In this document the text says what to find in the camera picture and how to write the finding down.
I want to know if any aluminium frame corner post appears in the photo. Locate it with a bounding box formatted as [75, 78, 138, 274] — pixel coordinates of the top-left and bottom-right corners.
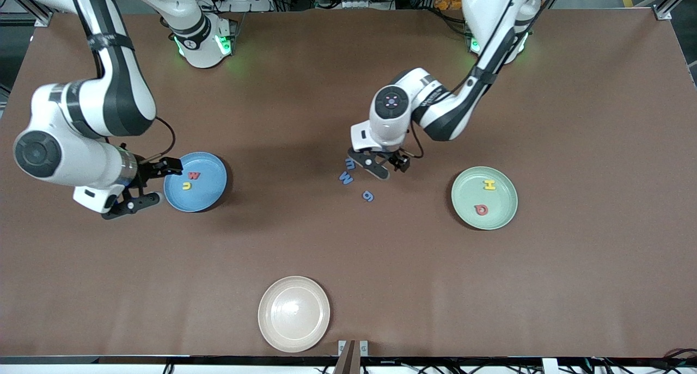
[0, 0, 55, 27]
[653, 0, 697, 21]

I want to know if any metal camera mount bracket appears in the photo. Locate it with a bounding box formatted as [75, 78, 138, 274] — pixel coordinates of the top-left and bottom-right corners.
[333, 340, 369, 374]

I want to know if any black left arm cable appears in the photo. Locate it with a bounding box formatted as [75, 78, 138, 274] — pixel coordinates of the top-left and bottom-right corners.
[408, 0, 559, 160]

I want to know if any beige round plate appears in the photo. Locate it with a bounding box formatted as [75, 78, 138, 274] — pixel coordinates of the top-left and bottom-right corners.
[258, 276, 331, 353]

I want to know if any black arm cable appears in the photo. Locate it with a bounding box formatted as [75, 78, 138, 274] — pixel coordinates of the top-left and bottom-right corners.
[143, 117, 177, 161]
[408, 0, 559, 160]

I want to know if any blue round plate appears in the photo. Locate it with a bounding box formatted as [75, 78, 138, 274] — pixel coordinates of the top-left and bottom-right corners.
[163, 152, 228, 213]

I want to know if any green round plate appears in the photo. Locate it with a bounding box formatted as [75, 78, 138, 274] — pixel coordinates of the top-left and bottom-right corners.
[451, 167, 518, 231]

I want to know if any white table frame rail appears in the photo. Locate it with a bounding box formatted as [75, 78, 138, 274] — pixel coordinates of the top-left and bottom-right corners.
[0, 357, 697, 374]

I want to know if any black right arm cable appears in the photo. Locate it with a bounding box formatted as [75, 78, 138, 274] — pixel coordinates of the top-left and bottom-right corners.
[143, 117, 177, 161]

